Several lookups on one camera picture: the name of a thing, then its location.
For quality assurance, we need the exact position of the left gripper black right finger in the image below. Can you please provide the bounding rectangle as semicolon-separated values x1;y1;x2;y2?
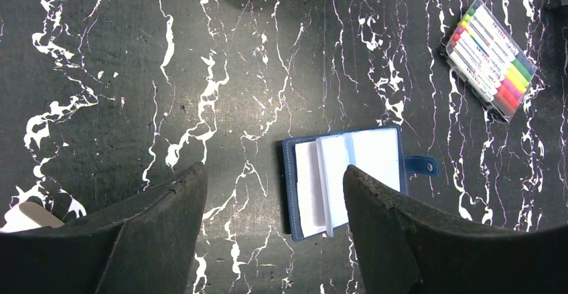
343;165;567;293

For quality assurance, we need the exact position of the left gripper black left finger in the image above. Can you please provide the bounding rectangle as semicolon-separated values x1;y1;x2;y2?
1;162;208;293

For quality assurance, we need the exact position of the blue leather card holder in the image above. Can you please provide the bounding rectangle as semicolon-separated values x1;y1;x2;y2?
281;125;440;242

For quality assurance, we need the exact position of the white eraser block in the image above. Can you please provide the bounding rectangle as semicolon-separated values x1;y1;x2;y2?
1;202;64;233

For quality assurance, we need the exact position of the pack of coloured markers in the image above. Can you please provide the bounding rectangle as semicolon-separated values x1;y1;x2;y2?
444;0;537;123

